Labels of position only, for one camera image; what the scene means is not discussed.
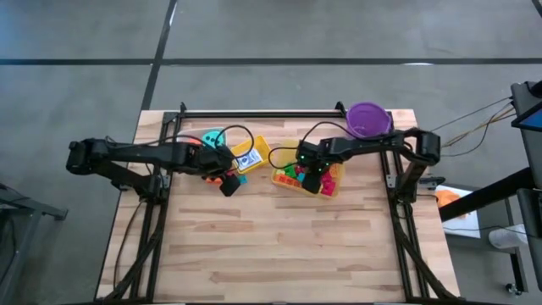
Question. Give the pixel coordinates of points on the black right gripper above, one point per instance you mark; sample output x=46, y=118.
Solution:
x=317, y=154

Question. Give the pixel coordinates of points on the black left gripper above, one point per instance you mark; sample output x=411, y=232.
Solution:
x=214, y=161

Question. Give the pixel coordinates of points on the small sky-blue toy brick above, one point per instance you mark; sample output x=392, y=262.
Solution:
x=301, y=177

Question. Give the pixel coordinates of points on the red stepped toy brick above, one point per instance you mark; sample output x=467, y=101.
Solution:
x=328, y=183

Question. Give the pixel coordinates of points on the small red toy brick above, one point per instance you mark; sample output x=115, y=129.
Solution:
x=300, y=169

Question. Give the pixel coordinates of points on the orange sloped toy brick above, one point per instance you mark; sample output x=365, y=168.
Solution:
x=211, y=181

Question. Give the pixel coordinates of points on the orange long toy brick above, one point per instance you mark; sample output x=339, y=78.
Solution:
x=288, y=180

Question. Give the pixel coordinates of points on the teal foam die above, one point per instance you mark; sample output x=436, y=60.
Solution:
x=210, y=137

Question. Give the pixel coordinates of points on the orange foam die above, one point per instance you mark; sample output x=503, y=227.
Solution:
x=192, y=140

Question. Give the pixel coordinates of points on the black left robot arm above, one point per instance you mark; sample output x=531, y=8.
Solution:
x=127, y=156

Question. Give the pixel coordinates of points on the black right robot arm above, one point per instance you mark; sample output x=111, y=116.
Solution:
x=398, y=148

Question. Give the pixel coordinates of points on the small teal toy brick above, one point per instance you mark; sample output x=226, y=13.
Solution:
x=243, y=180

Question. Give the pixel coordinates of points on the translucent yellow bin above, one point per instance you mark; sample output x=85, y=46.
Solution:
x=281, y=156

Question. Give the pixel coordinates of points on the yellow mesh basket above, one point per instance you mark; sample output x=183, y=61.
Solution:
x=262, y=146

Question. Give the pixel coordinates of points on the white plastic bin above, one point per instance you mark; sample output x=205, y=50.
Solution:
x=190, y=132

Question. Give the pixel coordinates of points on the purple monster bucket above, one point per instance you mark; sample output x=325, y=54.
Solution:
x=368, y=119

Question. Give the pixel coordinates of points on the orange crumpled object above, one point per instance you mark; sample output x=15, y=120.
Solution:
x=447, y=198

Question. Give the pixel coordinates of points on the white paper sheet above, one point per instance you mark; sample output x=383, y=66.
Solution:
x=466, y=220

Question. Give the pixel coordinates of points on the black diagonal stand bar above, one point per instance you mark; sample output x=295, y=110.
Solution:
x=487, y=197

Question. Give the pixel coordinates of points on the white rounded object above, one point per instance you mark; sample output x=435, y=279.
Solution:
x=508, y=237

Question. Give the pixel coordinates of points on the black workstation stand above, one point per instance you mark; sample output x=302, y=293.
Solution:
x=529, y=169

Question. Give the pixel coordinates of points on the blue lit screen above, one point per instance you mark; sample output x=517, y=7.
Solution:
x=529, y=118

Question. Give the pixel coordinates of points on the black caster wheel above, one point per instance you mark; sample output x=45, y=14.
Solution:
x=513, y=289

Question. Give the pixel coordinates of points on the grey metal table frame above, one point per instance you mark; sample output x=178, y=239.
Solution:
x=25, y=212

